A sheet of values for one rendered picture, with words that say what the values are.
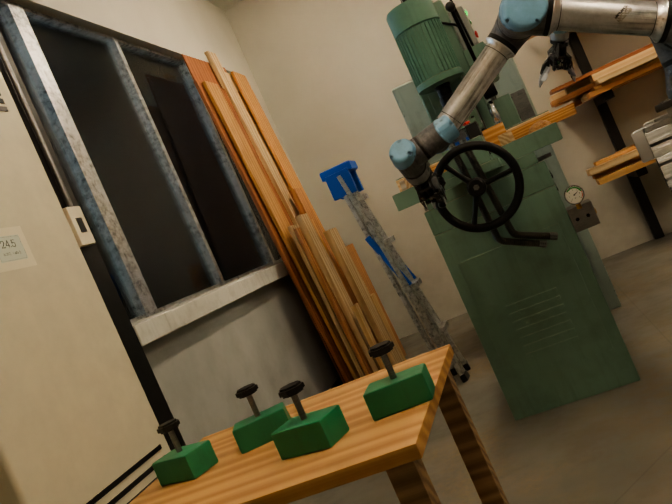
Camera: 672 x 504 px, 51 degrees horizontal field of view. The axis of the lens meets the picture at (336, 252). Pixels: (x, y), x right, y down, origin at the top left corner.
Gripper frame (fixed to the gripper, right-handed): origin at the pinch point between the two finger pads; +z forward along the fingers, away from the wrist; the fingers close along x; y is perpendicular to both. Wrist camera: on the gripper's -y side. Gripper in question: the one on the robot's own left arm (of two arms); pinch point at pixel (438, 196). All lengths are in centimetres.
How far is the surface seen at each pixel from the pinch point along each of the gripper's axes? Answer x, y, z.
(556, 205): 31.0, 4.4, 29.7
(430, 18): 17, -67, 0
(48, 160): -103, -37, -57
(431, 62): 12, -54, 6
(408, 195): -13.1, -15.8, 18.2
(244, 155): -106, -121, 85
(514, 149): 25.9, -15.3, 18.4
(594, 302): 30, 35, 47
